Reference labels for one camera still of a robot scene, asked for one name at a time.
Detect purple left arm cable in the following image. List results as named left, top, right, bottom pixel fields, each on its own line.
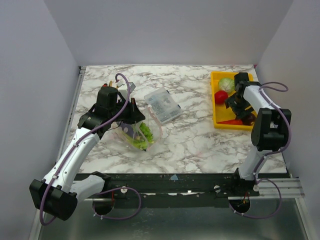
left=39, top=72, right=132, bottom=226

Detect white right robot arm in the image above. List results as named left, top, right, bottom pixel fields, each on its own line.
left=224, top=72, right=292, bottom=196

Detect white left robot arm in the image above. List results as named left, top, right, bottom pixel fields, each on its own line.
left=29, top=84, right=145, bottom=221

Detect pale green celery stalk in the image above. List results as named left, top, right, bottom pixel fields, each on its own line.
left=129, top=140, right=150, bottom=152

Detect orange carrot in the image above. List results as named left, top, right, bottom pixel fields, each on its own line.
left=218, top=119, right=243, bottom=125

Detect clear zip top bag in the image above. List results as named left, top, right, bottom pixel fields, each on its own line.
left=112, top=106, right=163, bottom=152

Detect yellow plastic bin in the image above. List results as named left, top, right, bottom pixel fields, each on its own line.
left=210, top=71, right=253, bottom=131

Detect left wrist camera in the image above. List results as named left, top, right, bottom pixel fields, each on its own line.
left=116, top=80, right=136, bottom=97

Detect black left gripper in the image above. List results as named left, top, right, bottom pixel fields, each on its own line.
left=109, top=97, right=146, bottom=125

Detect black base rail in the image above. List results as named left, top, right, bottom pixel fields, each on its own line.
left=72, top=172, right=266, bottom=209

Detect green grapes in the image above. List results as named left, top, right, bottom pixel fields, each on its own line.
left=139, top=122, right=154, bottom=143

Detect purple eggplant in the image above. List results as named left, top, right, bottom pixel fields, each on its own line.
left=120, top=123, right=138, bottom=140

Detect red tomato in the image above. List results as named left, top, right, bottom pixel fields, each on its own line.
left=214, top=90, right=229, bottom=105

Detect clear plastic screw box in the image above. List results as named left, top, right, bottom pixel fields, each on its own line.
left=144, top=87, right=183, bottom=125

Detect dark red beet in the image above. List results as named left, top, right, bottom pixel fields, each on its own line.
left=241, top=113, right=256, bottom=126

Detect green cabbage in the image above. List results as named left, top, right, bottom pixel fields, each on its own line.
left=218, top=77, right=235, bottom=93

